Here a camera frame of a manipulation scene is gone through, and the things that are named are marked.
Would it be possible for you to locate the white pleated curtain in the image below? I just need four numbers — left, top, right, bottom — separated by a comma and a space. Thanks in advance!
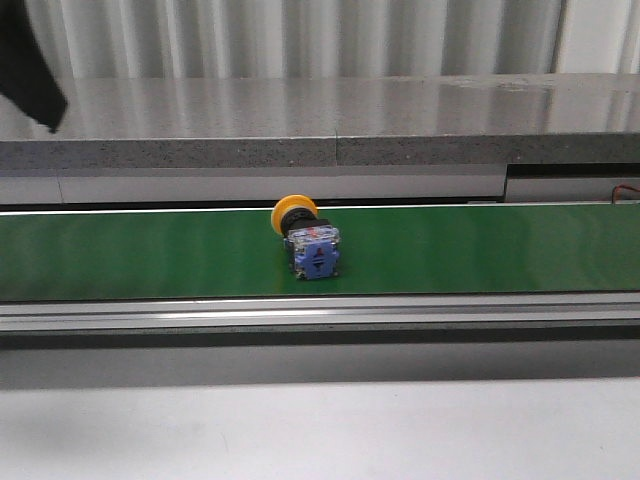
27, 0, 639, 78

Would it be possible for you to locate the white conveyor back rail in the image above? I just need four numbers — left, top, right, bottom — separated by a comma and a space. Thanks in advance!
1, 163, 639, 205

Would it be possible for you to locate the yellow push button switch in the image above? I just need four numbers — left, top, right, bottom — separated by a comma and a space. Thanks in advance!
271, 194, 341, 280

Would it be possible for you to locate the aluminium conveyor front rail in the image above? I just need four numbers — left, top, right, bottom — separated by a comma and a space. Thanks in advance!
1, 292, 639, 332

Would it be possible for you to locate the green conveyor belt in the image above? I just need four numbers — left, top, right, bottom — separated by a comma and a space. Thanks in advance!
1, 203, 639, 302

